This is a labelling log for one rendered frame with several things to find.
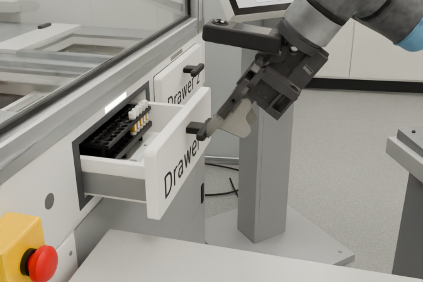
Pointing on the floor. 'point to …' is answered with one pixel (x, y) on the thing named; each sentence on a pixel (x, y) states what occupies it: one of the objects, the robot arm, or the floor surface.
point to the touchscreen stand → (270, 194)
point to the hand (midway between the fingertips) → (211, 123)
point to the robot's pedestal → (409, 212)
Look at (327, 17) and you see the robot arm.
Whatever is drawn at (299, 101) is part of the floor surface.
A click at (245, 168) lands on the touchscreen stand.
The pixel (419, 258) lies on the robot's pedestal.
